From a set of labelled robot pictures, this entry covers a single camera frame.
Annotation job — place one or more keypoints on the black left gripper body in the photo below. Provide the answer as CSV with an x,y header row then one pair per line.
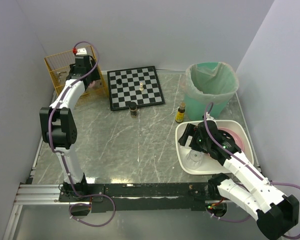
x,y
81,61

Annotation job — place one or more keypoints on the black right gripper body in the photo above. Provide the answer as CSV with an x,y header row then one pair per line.
x,y
190,135

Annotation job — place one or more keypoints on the yellow label sauce bottle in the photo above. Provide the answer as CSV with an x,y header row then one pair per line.
x,y
179,117

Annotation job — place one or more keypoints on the clear faceted glass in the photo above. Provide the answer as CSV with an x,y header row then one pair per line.
x,y
194,159

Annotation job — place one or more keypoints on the pink lid spice jar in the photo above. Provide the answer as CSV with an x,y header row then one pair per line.
x,y
92,84

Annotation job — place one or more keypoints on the pink plate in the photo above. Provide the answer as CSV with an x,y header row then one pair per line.
x,y
237,139

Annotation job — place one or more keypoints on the black plate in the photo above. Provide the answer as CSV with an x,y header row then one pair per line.
x,y
226,135

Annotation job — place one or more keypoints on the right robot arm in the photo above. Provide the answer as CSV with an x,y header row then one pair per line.
x,y
275,213

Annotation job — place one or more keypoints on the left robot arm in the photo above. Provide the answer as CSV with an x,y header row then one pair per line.
x,y
58,127

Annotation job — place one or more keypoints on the white plastic tray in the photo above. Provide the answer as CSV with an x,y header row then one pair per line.
x,y
210,166

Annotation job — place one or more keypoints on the black chess pawn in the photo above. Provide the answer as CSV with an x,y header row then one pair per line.
x,y
119,81

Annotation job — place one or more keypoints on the green plastic trash bin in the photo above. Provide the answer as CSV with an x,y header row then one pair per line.
x,y
195,110

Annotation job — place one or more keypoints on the clear trash bag liner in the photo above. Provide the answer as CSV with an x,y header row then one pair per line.
x,y
210,82

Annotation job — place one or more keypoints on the black white chessboard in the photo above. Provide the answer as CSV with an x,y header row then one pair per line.
x,y
129,91

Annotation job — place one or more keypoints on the small dark pepper shaker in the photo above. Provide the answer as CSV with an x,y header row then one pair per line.
x,y
133,109

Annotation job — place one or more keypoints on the white chess pawn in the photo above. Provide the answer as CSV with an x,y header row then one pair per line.
x,y
141,86

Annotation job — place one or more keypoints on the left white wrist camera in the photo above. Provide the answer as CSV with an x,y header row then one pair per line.
x,y
79,51

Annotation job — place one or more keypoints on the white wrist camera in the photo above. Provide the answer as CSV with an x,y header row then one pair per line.
x,y
79,51
208,118

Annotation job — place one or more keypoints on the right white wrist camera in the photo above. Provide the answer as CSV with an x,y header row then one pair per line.
x,y
208,118

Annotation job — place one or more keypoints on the yellow wire basket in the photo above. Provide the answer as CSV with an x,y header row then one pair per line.
x,y
58,66

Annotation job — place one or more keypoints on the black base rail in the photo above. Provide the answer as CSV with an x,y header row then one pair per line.
x,y
194,196

